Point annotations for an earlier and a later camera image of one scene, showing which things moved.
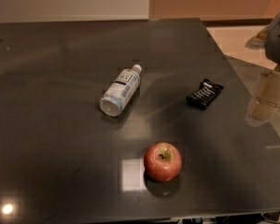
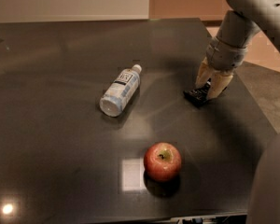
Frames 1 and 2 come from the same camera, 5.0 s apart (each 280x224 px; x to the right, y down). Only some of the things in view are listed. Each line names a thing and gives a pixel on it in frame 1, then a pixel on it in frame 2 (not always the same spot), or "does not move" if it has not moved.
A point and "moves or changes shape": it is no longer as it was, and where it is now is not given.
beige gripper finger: (273, 87) -> (204, 74)
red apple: (162, 161) does not move
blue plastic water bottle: (116, 99) does not move
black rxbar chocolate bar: (202, 98) moves or changes shape
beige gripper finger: (260, 111) -> (219, 81)
